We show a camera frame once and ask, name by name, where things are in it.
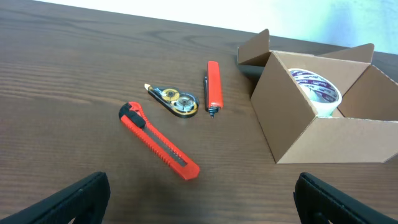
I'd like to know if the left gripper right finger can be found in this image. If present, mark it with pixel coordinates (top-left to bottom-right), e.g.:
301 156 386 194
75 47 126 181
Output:
293 172 397 224

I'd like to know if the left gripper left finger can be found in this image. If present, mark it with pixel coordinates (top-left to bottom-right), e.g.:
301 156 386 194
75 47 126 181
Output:
1 172 111 224

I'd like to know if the correction tape dispenser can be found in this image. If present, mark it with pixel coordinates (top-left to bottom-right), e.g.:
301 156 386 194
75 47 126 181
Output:
144 83 200 118

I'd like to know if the red marker pen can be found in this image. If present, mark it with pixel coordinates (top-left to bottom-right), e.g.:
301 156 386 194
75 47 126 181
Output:
204 61 223 118

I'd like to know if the open cardboard box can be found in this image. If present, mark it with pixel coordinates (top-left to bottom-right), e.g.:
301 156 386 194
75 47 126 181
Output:
237 30 397 164

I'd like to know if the red utility knife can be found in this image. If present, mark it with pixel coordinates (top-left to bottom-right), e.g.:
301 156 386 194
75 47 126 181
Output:
119 101 200 180

